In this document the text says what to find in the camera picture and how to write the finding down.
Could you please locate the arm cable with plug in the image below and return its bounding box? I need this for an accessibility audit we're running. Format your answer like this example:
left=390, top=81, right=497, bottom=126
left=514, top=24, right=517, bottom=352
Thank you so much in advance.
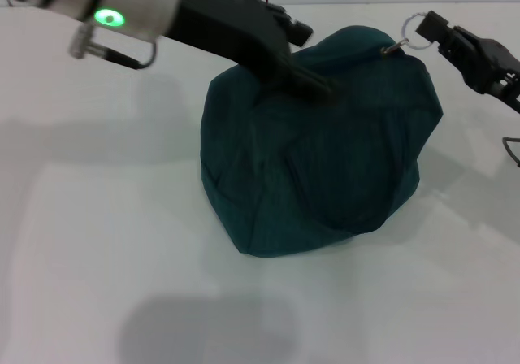
left=501, top=135, right=520, bottom=168
left=67, top=22, right=158, bottom=71

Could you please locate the left arm cable with plug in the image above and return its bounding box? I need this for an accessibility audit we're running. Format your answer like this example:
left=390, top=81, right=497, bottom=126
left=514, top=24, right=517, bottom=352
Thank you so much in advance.
left=67, top=22, right=158, bottom=71

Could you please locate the dark teal insulated lunch bag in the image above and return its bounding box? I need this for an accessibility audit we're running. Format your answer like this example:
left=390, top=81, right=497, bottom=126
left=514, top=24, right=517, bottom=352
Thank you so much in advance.
left=199, top=11, right=444, bottom=259

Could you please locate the right arm cable with plug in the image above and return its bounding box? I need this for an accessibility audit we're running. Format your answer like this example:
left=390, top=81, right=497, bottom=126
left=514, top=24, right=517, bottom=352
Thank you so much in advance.
left=501, top=135, right=520, bottom=168

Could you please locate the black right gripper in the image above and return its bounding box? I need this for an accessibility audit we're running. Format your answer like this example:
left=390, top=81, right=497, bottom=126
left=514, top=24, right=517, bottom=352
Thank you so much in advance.
left=414, top=10, right=520, bottom=114

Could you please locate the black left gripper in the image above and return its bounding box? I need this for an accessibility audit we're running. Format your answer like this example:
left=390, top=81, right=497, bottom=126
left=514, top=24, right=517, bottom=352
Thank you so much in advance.
left=162, top=0, right=339, bottom=107

